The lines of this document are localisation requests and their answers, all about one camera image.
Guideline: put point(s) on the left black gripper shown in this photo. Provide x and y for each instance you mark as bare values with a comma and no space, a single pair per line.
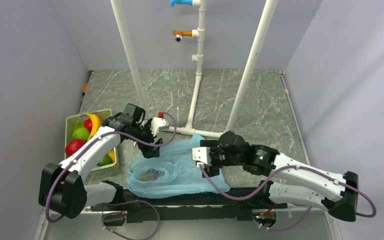
150,151

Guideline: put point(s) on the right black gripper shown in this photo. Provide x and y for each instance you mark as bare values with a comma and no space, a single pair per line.
214,169

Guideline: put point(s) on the light blue plastic bag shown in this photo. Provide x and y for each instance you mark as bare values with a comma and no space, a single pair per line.
174,173

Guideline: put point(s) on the red fake apple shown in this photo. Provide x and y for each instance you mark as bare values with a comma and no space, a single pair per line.
73,146

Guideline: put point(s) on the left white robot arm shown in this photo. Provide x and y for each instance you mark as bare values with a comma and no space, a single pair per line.
62,186

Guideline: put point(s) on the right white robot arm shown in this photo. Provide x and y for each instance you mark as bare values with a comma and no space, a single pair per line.
334,193

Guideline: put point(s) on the yellow fake fruit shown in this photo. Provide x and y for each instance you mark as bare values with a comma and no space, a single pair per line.
111,154

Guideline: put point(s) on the green orange fake mango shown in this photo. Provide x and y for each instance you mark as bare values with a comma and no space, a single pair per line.
106,160

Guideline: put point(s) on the yellow fake banana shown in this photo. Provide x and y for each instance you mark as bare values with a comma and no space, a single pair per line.
96,124

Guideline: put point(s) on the small red fake fruit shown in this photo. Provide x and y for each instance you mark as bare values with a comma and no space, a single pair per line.
88,125

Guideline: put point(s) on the green fake fruit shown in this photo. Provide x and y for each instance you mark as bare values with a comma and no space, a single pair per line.
80,132

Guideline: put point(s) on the pale green fruit basket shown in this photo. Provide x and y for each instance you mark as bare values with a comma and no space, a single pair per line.
103,114

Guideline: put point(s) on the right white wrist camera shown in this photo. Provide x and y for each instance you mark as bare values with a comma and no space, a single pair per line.
201,157

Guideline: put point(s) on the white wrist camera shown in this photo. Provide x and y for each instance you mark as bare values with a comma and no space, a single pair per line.
158,124
201,157

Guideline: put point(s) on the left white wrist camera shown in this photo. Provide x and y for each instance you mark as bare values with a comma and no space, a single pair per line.
158,124

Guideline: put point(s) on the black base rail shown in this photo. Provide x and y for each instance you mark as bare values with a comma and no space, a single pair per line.
197,206

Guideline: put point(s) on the orange handled tool at wall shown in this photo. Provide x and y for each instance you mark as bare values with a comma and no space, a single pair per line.
85,87

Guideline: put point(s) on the white PVC pipe frame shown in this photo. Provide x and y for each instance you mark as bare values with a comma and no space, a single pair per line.
200,34

